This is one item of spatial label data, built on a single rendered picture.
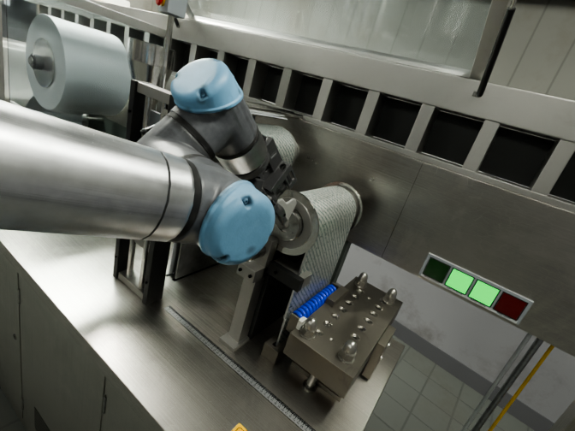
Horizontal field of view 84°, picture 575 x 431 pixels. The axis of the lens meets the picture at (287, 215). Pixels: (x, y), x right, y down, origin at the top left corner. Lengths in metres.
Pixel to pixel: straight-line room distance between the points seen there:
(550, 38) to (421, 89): 1.60
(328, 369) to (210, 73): 0.60
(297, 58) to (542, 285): 0.90
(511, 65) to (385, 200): 1.66
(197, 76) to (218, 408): 0.62
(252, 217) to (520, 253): 0.76
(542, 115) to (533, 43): 1.59
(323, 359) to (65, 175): 0.62
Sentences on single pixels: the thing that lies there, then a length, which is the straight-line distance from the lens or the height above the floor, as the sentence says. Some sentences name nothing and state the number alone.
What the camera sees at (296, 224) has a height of 1.26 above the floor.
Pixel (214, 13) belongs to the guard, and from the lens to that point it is 1.39.
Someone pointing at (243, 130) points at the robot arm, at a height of 1.45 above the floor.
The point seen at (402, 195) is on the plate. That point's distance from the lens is 0.94.
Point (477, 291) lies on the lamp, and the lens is 0.97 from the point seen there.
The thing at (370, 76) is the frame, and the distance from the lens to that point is 0.99.
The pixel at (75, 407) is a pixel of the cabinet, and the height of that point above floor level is 0.58.
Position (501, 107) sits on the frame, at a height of 1.61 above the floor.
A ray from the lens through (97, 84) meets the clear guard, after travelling 1.45.
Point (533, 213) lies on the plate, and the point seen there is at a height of 1.41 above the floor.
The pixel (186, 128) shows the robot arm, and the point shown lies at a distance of 0.40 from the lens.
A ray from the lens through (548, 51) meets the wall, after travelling 2.47.
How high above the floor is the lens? 1.51
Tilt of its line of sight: 21 degrees down
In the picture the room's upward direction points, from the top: 17 degrees clockwise
